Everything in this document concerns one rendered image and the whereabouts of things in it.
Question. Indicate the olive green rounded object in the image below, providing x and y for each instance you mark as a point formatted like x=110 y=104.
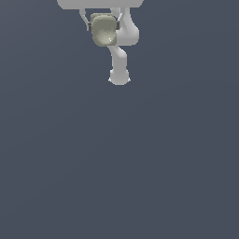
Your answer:
x=104 y=31

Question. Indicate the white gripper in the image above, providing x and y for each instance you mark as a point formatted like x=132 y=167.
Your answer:
x=99 y=3

